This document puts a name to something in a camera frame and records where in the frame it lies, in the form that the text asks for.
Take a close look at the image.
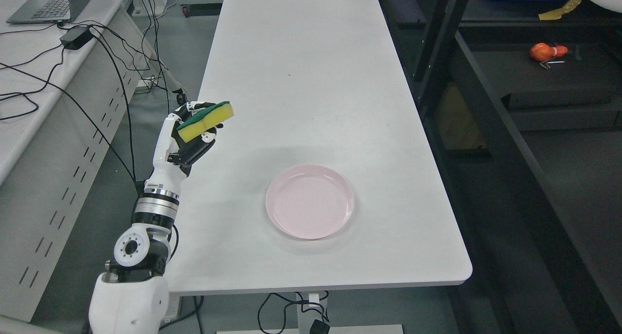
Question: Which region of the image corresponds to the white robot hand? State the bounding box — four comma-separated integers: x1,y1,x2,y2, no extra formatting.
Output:
144,101,224,192

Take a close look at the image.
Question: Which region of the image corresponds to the black metal shelf rack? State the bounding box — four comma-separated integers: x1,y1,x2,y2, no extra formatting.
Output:
380,0,621,334

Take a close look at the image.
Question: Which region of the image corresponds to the green yellow sponge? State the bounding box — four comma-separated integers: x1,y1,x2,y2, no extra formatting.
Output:
177,101,235,142

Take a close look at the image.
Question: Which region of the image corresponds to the black power adapter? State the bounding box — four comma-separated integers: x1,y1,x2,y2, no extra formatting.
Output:
59,26,94,51

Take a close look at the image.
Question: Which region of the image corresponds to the pink round plate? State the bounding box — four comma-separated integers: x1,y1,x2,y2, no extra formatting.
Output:
265,165,355,240

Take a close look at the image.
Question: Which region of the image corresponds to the white power strip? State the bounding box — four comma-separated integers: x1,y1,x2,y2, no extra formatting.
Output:
162,296,182,324

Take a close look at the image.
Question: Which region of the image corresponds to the white table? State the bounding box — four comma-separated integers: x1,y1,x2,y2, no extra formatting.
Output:
163,0,473,334

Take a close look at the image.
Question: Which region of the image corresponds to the black cable on desk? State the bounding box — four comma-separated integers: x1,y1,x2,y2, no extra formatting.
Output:
0,20,139,184

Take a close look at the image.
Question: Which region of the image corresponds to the white perforated desk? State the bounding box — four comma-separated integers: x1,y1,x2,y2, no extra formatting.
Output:
0,0,152,322

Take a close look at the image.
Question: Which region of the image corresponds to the orange toy object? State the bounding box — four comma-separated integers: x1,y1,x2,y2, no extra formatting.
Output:
529,42,569,62

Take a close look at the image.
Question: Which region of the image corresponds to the yellow tape strip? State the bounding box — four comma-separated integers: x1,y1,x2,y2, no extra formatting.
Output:
538,0,583,21

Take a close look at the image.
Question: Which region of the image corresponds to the grey laptop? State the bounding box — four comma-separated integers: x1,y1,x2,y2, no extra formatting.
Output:
6,0,91,24

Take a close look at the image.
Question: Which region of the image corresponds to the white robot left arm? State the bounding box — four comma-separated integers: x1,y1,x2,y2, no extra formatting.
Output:
87,101,235,334

